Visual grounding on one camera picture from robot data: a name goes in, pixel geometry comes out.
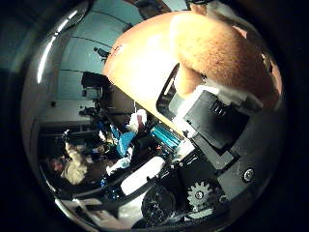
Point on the orange plush toy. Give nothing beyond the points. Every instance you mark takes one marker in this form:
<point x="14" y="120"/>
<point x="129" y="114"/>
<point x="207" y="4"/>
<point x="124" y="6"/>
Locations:
<point x="219" y="54"/>

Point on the seated person at table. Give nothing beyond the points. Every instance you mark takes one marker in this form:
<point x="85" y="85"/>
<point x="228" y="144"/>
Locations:
<point x="124" y="141"/>

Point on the blue ribbed rail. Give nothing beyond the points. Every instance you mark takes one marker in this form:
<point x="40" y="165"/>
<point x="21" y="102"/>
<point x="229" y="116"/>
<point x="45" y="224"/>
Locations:
<point x="165" y="135"/>

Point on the black equipment stack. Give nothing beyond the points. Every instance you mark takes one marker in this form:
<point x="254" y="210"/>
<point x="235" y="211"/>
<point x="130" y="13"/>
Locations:
<point x="93" y="82"/>

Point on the black wall device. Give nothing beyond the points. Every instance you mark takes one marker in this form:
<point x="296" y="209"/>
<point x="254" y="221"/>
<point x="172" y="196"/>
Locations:
<point x="100" y="52"/>

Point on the black slotted plastic basket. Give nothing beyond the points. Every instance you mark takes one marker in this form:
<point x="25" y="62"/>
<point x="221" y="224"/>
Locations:
<point x="164" y="98"/>

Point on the ceiling light strip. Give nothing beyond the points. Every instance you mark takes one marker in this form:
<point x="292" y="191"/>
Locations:
<point x="45" y="61"/>

